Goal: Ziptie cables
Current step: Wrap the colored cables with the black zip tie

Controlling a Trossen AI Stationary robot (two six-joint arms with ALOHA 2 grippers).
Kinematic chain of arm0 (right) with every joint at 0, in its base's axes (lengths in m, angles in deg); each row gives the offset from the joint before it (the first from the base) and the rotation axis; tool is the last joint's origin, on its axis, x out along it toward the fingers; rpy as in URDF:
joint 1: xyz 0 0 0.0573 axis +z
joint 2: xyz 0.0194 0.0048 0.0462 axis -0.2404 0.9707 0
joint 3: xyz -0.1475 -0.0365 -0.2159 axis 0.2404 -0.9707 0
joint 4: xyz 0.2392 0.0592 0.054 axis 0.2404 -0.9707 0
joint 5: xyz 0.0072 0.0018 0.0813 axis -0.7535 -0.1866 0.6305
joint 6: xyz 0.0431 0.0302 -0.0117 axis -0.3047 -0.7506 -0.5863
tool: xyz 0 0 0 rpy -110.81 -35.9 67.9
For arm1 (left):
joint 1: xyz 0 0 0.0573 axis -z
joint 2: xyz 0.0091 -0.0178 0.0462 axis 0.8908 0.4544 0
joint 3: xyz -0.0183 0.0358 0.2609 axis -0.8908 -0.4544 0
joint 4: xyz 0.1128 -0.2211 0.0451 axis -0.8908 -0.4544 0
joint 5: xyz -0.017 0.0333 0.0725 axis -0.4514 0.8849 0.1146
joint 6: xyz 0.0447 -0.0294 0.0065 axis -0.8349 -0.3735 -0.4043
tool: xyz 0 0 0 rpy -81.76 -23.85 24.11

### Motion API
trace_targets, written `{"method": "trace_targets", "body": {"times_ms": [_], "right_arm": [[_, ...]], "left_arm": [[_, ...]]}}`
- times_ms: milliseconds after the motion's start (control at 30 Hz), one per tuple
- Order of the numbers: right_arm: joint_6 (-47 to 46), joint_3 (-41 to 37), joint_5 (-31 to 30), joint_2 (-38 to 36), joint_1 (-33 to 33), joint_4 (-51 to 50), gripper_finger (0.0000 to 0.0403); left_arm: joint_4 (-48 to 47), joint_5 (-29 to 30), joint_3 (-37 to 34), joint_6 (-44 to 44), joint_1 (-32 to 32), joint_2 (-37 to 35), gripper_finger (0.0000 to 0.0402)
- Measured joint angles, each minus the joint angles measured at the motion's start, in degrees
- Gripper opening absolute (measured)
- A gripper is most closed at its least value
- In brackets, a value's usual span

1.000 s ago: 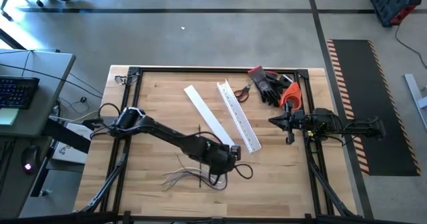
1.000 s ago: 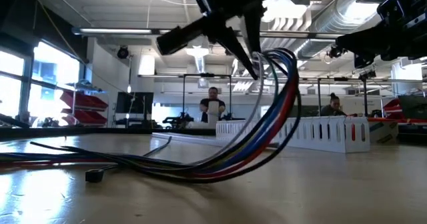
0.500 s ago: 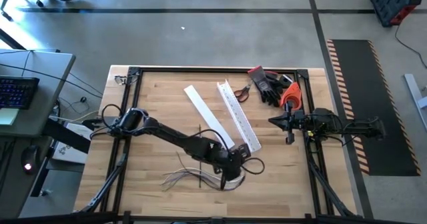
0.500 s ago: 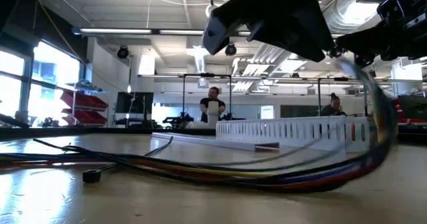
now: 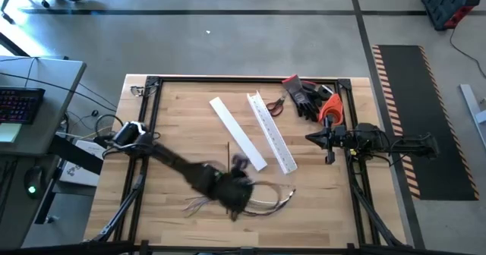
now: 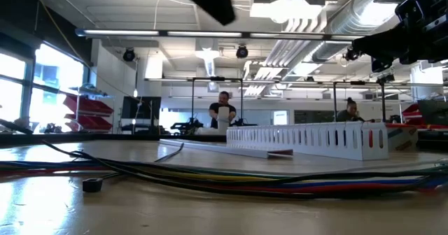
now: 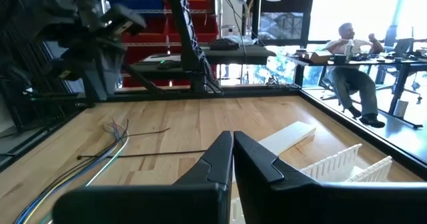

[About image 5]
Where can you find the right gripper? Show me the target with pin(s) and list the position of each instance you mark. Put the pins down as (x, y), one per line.
(343, 138)

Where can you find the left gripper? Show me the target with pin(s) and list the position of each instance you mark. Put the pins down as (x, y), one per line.
(231, 192)

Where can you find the white duct cover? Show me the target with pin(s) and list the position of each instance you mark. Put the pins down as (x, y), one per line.
(237, 131)

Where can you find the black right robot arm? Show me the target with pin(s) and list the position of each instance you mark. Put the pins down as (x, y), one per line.
(398, 143)

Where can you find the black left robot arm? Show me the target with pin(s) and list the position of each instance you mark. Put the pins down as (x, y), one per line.
(171, 158)

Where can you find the orange tape dispenser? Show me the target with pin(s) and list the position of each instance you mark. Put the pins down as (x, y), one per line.
(334, 103)

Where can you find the black tape roll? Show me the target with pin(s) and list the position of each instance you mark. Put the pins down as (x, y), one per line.
(323, 92)

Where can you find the black work glove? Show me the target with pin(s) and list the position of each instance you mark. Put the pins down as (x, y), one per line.
(300, 95)
(310, 85)

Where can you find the black mat with orange stripes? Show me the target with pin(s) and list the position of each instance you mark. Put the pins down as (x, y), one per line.
(436, 95)

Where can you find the white cardboard box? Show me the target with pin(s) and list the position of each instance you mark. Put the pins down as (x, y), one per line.
(77, 173)

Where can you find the small black plug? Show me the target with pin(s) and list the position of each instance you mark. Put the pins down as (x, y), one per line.
(94, 113)

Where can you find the black desk crossbar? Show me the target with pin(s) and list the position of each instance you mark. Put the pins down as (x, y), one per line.
(76, 154)

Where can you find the black and red tool box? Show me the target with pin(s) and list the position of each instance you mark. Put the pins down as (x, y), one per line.
(444, 0)

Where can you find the black computer mouse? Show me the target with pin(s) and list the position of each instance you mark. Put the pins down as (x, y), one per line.
(34, 179)

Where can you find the grey desk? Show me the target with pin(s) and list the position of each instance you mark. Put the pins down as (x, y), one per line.
(57, 80)

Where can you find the black backlit keyboard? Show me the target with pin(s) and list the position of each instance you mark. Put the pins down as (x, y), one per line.
(19, 105)

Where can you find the pale green note pad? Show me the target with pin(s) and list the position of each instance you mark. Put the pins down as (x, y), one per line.
(9, 132)

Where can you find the black metal bar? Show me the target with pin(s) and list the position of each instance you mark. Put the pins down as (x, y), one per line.
(13, 45)

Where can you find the black aluminium extrusion frame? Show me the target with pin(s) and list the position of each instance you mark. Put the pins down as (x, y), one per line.
(228, 79)

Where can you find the grey metal rail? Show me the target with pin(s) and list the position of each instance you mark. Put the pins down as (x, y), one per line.
(471, 103)

